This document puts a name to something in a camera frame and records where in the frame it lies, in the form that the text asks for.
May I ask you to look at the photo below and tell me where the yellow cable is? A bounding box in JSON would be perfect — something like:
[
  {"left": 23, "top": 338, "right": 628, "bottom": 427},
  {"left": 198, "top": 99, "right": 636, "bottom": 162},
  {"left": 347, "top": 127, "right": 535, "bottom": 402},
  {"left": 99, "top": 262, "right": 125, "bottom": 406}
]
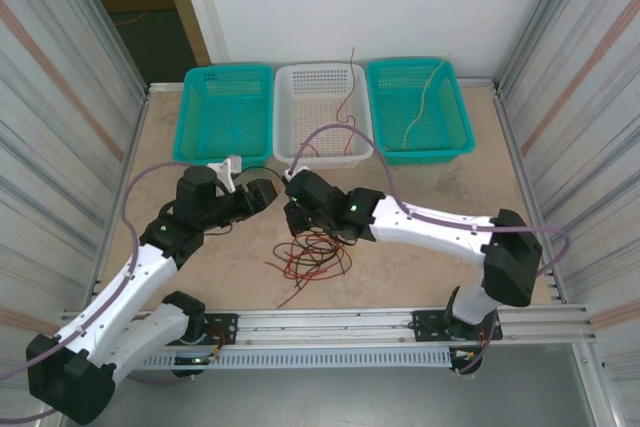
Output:
[{"left": 402, "top": 51, "right": 452, "bottom": 147}]

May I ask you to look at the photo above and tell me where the white perforated plastic basket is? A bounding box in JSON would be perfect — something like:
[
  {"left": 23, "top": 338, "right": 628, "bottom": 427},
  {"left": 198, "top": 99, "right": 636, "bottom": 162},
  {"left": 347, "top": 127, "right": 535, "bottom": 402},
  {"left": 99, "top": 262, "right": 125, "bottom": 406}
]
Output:
[{"left": 272, "top": 62, "right": 375, "bottom": 171}]

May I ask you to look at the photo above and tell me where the teal perforated plastic basket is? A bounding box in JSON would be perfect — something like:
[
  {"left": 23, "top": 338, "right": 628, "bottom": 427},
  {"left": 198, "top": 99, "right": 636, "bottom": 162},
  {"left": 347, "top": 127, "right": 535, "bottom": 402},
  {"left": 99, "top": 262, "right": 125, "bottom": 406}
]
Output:
[
  {"left": 365, "top": 56, "right": 476, "bottom": 167},
  {"left": 172, "top": 64, "right": 275, "bottom": 174}
]

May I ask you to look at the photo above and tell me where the black controller board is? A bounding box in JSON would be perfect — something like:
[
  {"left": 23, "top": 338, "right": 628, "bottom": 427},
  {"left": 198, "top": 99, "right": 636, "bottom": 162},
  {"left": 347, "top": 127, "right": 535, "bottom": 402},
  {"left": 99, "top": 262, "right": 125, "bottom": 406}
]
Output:
[
  {"left": 171, "top": 354, "right": 221, "bottom": 381},
  {"left": 448, "top": 346, "right": 489, "bottom": 377}
]

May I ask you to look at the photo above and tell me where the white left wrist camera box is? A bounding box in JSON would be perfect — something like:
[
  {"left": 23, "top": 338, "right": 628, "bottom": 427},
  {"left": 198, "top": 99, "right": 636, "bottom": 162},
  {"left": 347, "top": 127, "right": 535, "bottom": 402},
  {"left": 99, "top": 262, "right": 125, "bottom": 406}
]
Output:
[{"left": 207, "top": 156, "right": 245, "bottom": 194}]

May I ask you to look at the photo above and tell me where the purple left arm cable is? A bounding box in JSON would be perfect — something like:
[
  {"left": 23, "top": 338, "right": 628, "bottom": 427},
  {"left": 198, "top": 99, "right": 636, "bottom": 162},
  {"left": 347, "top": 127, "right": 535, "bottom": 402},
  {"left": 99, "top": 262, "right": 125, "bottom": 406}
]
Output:
[{"left": 0, "top": 162, "right": 211, "bottom": 423}]

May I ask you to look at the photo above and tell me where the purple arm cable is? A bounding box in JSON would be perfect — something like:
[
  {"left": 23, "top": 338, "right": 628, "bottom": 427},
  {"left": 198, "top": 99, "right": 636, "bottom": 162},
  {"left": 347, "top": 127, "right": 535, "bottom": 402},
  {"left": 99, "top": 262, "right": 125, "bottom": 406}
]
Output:
[
  {"left": 0, "top": 162, "right": 211, "bottom": 423},
  {"left": 287, "top": 124, "right": 572, "bottom": 378}
]

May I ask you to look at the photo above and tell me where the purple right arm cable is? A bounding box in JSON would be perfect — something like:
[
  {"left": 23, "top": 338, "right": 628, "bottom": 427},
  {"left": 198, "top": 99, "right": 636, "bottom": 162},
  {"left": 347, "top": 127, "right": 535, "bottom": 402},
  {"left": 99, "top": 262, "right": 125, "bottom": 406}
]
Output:
[{"left": 287, "top": 124, "right": 572, "bottom": 378}]

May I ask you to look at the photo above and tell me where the aluminium frame rail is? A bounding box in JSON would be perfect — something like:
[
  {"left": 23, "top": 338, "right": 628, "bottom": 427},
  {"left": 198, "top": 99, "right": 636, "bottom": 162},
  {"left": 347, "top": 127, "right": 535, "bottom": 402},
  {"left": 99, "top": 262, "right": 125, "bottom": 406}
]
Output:
[
  {"left": 92, "top": 89, "right": 154, "bottom": 308},
  {"left": 492, "top": 86, "right": 569, "bottom": 303}
]

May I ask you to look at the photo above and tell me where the wide aluminium mounting rail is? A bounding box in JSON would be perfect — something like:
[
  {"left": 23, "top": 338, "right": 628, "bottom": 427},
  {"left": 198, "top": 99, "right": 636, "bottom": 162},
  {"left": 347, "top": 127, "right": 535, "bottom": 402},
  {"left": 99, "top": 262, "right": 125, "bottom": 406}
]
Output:
[{"left": 58, "top": 302, "right": 599, "bottom": 348}]

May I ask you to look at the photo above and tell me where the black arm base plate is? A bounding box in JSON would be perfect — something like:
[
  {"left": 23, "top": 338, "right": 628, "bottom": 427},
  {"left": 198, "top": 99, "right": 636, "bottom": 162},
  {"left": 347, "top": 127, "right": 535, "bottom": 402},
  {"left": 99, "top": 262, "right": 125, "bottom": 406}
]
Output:
[
  {"left": 411, "top": 309, "right": 504, "bottom": 344},
  {"left": 199, "top": 313, "right": 240, "bottom": 347}
]

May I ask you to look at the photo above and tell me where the grey slotted cable duct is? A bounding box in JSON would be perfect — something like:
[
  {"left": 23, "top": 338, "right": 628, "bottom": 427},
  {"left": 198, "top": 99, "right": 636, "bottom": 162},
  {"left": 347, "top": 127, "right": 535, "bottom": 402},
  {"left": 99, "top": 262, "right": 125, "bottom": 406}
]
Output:
[{"left": 127, "top": 348, "right": 454, "bottom": 372}]

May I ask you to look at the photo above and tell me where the orange cable on floor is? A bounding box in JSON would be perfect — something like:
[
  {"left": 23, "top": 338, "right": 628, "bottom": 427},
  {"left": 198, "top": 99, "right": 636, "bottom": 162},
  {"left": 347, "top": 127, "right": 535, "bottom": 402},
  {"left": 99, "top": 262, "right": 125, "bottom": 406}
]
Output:
[{"left": 110, "top": 10, "right": 150, "bottom": 28}]

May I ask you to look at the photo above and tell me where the tan door frame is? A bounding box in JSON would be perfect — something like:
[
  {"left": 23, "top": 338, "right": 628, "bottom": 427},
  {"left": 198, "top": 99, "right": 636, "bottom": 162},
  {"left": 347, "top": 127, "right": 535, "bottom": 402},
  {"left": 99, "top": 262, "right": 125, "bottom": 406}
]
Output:
[{"left": 153, "top": 0, "right": 214, "bottom": 68}]

